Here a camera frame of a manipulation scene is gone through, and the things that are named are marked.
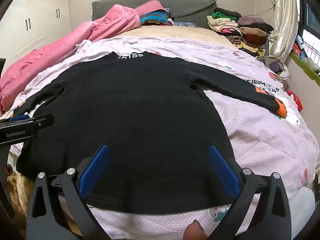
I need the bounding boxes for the window with metal grille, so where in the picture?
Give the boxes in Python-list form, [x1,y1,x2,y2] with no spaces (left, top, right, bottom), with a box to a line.
[294,0,320,73]

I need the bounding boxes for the white wardrobe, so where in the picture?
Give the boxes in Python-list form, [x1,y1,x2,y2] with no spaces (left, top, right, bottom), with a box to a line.
[0,0,73,67]

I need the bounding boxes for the red plastic bag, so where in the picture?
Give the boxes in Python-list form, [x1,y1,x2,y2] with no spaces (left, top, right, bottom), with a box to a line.
[286,90,304,112]

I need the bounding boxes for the lilac strawberry print quilt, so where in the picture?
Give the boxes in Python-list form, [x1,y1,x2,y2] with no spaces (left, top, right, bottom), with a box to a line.
[7,36,320,240]

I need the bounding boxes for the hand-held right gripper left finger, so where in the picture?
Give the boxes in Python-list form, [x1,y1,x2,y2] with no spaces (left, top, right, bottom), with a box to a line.
[26,144,110,240]

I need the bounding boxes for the dark floral cloth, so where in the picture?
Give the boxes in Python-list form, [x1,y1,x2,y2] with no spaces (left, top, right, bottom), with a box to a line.
[172,21,198,28]

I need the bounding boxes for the pile of folded clothes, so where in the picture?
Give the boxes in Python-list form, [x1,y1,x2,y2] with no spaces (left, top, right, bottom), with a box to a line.
[206,7,275,57]

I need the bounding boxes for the beige bed sheet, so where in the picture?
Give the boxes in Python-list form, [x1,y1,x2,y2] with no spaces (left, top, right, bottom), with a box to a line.
[112,25,240,46]

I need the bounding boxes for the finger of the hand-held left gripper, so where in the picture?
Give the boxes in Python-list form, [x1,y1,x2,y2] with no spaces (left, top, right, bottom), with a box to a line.
[9,114,30,123]
[30,113,55,131]

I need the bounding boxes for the green window ledge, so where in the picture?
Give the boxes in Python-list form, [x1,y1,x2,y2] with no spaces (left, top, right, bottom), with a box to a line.
[291,52,320,86]

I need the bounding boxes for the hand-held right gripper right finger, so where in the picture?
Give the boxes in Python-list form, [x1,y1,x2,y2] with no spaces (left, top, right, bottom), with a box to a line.
[207,144,292,240]

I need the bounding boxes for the beige fuzzy cloth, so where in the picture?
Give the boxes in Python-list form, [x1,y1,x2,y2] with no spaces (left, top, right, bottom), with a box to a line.
[11,174,34,220]

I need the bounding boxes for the black sweater with orange cuffs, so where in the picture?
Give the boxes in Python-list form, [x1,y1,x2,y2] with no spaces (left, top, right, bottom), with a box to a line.
[12,51,288,215]

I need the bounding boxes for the cloth bag of clothes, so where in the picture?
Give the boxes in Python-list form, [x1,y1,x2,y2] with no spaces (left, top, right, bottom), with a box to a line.
[255,55,291,81]

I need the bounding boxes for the pink fleece blanket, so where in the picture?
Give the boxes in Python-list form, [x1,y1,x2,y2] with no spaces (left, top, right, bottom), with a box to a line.
[0,0,171,113]

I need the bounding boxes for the person's right hand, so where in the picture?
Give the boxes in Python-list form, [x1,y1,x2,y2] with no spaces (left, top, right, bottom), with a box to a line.
[183,219,207,240]

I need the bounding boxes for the cream satin curtain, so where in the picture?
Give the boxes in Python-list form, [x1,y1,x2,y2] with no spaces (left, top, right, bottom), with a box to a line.
[268,0,300,61]

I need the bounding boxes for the blue striped folded clothes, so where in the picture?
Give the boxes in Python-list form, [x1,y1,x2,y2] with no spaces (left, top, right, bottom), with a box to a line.
[139,8,173,26]

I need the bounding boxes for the grey quilted headboard cover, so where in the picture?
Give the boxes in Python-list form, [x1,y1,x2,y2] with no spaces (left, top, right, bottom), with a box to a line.
[92,0,217,28]

